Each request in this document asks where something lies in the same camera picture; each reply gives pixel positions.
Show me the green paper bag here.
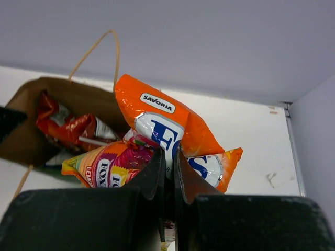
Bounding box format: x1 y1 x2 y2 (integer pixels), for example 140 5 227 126
0 29 131 204

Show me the Fox's fruits candy bag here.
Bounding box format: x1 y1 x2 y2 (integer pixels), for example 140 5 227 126
61 75 243 192

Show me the red Doritos bag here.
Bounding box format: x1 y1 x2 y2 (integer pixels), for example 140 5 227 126
36 91 120 153

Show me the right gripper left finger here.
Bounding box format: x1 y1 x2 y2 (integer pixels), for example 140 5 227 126
1 149 165 250

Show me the aluminium frame rail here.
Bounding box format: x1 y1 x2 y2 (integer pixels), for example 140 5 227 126
282 102 306 197

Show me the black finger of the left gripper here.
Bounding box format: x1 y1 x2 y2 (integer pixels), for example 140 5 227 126
0 107 27 143

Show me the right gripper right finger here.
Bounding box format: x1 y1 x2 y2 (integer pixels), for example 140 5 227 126
173 152 334 250

